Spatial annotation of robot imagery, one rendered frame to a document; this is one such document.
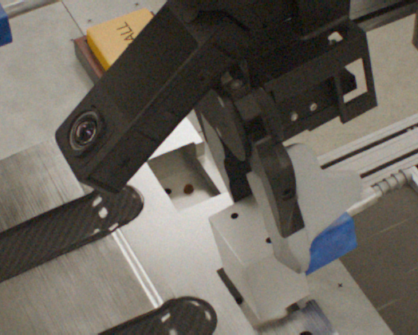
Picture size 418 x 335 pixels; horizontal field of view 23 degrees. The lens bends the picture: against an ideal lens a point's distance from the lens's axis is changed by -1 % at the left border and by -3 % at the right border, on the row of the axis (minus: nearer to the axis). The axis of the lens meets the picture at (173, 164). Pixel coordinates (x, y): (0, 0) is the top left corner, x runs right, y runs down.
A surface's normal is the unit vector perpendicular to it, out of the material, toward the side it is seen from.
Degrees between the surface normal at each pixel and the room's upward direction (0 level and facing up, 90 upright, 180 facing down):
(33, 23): 0
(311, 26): 82
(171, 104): 85
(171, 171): 90
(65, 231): 3
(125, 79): 39
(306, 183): 71
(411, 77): 0
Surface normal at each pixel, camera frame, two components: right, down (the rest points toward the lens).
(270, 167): 0.28, 0.22
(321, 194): 0.36, 0.43
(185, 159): 0.44, 0.66
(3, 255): -0.07, -0.57
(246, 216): -0.23, -0.69
